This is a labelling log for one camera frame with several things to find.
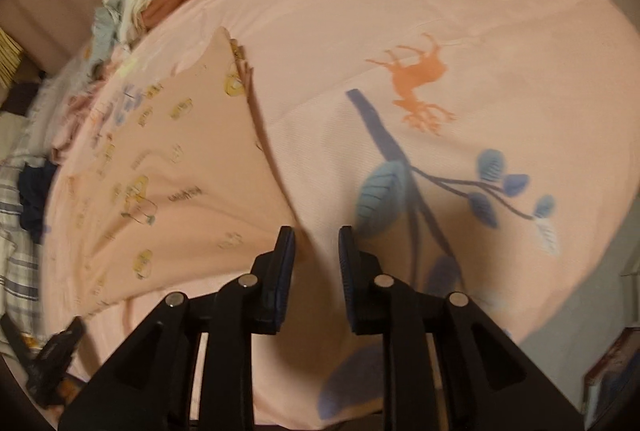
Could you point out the navy garment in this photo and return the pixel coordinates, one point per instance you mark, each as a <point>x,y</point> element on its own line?
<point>37,201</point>

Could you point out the grey quilt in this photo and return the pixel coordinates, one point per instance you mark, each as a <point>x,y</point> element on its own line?
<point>47,103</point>

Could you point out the pink animal print blanket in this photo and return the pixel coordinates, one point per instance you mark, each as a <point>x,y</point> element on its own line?
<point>450,11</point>

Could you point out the black pillow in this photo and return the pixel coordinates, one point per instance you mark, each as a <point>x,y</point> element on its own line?
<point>17,97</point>

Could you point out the pink duck print shirt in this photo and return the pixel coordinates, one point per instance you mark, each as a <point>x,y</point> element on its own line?
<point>200,161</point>

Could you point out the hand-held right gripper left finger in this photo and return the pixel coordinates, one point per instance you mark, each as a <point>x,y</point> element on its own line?
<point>285,261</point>

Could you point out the grey garment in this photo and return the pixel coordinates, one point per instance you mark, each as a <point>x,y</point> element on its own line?
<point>107,26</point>

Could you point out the yellow pleated fabric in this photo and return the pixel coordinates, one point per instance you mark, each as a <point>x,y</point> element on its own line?
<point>9,58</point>

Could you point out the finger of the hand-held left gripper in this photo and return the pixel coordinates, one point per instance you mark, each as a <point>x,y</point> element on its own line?
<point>15,336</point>
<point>62,343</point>

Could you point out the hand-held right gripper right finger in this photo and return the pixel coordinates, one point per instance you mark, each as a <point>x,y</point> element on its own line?
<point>347,271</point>

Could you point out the crumpled pink garment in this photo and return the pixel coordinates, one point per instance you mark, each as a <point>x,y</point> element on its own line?
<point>75,126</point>

